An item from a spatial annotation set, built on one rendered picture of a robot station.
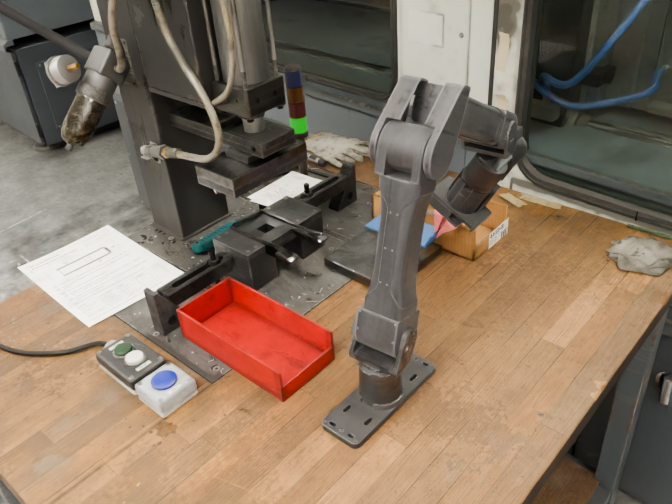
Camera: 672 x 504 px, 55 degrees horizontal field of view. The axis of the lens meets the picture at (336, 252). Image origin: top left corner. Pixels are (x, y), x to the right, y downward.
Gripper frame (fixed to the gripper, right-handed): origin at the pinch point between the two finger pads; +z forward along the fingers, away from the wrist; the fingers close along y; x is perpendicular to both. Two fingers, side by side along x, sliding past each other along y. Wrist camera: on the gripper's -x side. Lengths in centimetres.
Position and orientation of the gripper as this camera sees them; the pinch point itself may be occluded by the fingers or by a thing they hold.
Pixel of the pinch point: (438, 232)
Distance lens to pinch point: 121.9
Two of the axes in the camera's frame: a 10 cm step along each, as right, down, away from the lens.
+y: -7.1, -6.8, 2.1
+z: -3.3, 5.8, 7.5
